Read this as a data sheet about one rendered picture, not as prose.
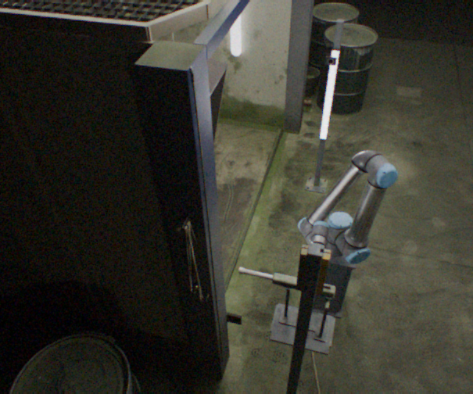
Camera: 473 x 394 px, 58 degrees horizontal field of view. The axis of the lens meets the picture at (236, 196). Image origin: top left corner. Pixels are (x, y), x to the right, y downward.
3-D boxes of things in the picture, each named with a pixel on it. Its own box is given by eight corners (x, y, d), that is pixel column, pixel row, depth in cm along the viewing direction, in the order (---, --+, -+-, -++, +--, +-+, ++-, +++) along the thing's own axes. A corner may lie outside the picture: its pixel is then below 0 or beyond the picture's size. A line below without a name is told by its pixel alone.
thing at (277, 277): (331, 308, 223) (336, 283, 207) (329, 316, 220) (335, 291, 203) (241, 287, 233) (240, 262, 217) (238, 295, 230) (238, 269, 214)
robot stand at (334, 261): (345, 285, 342) (360, 233, 297) (341, 318, 321) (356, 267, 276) (307, 277, 348) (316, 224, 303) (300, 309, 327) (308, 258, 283)
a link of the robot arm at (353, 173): (362, 138, 231) (292, 226, 262) (375, 152, 222) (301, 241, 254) (375, 144, 237) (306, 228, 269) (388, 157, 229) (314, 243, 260)
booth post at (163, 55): (222, 379, 290) (187, 70, 130) (197, 372, 294) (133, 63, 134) (230, 355, 303) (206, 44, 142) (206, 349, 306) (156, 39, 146)
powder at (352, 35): (323, 26, 489) (323, 25, 488) (370, 26, 487) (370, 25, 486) (328, 48, 451) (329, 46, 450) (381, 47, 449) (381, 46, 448)
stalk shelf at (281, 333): (269, 340, 228) (269, 338, 227) (278, 304, 243) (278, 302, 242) (327, 355, 221) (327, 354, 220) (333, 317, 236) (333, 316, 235)
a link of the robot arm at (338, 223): (341, 224, 290) (345, 206, 277) (354, 243, 278) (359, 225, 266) (320, 231, 286) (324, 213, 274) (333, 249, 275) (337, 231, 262)
